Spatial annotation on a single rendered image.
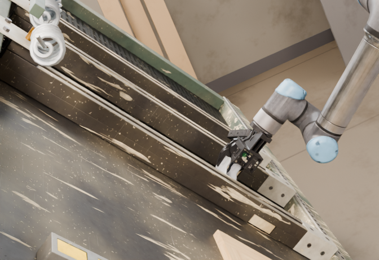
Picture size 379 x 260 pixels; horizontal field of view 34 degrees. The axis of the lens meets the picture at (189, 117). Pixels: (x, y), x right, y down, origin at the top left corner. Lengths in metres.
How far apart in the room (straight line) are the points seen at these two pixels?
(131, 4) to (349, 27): 1.62
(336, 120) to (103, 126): 0.58
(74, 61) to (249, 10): 3.43
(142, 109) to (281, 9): 3.47
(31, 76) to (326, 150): 0.75
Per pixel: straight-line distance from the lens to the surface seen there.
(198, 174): 1.61
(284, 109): 1.70
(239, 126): 2.67
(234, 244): 1.46
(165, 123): 1.90
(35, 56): 1.17
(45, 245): 0.93
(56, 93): 1.47
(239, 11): 5.09
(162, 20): 4.43
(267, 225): 1.75
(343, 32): 4.77
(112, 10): 4.35
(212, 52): 5.08
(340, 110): 1.59
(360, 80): 1.56
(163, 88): 2.12
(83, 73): 1.81
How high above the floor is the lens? 2.16
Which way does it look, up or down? 26 degrees down
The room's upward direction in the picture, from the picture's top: 21 degrees counter-clockwise
